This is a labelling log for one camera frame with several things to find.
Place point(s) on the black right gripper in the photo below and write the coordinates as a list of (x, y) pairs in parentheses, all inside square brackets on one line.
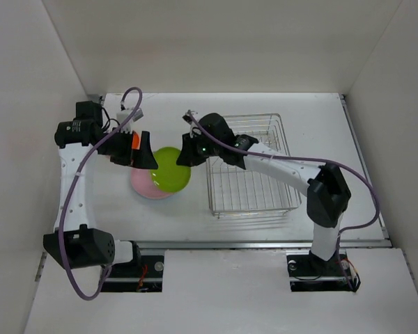
[(188, 155)]

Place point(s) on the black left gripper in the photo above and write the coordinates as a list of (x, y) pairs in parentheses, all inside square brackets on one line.
[(141, 158)]

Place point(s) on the orange translucent plate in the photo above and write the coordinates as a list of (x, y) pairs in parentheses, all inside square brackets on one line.
[(136, 141)]

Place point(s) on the pink plate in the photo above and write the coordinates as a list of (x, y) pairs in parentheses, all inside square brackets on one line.
[(143, 184)]

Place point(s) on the green plate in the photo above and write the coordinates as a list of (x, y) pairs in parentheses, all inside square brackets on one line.
[(169, 176)]

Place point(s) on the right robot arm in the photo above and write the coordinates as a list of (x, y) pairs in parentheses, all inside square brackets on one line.
[(324, 187)]

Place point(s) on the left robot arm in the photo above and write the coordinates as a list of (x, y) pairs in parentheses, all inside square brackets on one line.
[(76, 241)]

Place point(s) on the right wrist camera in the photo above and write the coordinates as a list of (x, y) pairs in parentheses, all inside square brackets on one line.
[(191, 118)]

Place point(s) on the wire dish rack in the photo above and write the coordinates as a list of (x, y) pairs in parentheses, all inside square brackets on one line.
[(234, 192)]

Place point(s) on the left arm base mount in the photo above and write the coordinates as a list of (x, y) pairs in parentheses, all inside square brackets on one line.
[(143, 276)]

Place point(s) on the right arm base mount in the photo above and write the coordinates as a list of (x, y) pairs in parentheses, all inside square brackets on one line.
[(307, 273)]

